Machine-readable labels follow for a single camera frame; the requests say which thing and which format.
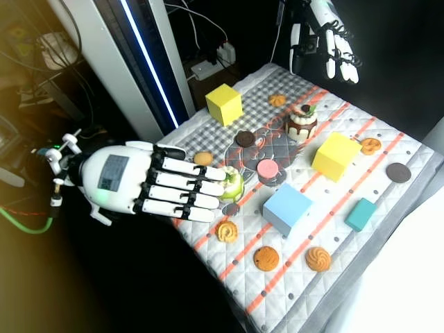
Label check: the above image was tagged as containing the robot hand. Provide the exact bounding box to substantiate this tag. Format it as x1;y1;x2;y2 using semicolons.
289;0;364;85
76;139;228;226

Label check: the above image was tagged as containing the golden swirl cookie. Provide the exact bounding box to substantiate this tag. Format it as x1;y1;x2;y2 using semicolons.
216;220;239;243
305;246;332;273

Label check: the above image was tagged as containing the small teal block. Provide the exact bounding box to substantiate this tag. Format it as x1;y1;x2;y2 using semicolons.
344;198;378;232

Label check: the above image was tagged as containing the white column with blue light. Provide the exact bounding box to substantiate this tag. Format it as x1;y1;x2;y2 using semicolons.
46;0;198;143

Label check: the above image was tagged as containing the green cable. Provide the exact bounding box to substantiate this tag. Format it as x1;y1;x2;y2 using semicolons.
0;204;56;235

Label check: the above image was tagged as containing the plain tan round cookie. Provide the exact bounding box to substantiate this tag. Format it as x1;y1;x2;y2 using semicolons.
193;151;214;166

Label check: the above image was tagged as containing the orange swirl cookie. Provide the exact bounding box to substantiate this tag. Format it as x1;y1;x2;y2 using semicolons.
360;137;382;155

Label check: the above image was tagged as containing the dark brown round cookie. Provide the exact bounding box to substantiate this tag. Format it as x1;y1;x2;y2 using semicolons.
236;130;257;148
386;162;412;184
221;202;241;217

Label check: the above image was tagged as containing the green round toy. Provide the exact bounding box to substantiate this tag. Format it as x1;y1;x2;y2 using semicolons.
219;165;246;204

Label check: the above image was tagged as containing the chocolate chip cookie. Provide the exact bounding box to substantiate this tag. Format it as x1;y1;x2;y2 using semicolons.
253;246;280;272

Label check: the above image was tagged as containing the white flat adapter box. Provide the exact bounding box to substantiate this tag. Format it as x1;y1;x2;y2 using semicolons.
189;60;225;82

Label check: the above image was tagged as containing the white cable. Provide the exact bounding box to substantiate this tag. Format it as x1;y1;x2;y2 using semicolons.
168;2;230;44
268;0;284;64

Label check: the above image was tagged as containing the pink round cookie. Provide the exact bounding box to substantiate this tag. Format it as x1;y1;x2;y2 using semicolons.
255;158;280;180

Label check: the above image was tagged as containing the light blue foam cube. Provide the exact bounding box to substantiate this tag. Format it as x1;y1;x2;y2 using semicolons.
262;183;314;237

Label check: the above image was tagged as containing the white crumpled bundle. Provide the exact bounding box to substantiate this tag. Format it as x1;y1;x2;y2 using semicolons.
36;31;79;70

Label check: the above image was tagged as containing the yellow foam cube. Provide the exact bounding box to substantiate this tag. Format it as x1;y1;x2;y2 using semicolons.
311;131;363;182
205;83;244;127

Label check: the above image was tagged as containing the black cable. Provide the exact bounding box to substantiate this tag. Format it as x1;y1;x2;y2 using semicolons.
57;0;85;70

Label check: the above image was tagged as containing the chocolate drip toy cake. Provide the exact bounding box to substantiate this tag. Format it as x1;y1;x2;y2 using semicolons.
284;103;318;142

